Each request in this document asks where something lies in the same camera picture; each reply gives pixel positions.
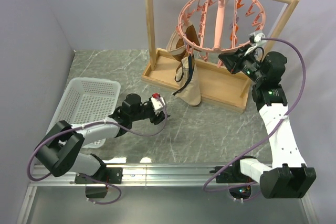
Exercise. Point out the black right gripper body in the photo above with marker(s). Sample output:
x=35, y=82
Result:
x=246, y=63

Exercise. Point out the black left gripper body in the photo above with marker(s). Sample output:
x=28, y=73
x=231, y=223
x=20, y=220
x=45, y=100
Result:
x=154, y=118

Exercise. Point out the beige underwear navy trim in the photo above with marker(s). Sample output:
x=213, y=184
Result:
x=187, y=80

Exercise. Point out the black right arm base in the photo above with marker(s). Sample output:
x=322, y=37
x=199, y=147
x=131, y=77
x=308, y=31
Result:
x=230, y=175

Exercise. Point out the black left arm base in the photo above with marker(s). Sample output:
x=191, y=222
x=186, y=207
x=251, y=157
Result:
x=110, y=175

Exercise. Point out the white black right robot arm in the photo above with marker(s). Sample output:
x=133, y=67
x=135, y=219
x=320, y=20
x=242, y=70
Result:
x=288, y=176

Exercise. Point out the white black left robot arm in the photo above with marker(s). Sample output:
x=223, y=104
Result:
x=59, y=150

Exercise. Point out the wooden hanger rack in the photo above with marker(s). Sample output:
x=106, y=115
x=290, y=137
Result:
x=217, y=85

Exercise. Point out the brown underwear on hanger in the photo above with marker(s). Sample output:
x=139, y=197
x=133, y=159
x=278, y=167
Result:
x=176, y=45

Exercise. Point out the white plastic basket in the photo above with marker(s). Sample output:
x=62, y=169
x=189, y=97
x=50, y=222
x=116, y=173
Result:
x=86, y=100

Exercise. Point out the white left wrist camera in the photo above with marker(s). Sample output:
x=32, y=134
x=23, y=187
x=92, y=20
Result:
x=158, y=102

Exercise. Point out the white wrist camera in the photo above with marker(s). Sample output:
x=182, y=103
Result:
x=158, y=102
x=256, y=40

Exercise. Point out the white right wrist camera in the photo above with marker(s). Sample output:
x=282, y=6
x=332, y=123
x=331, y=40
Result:
x=256, y=40

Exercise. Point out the aluminium mounting rail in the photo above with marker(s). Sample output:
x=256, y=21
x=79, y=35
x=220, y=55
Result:
x=147, y=175

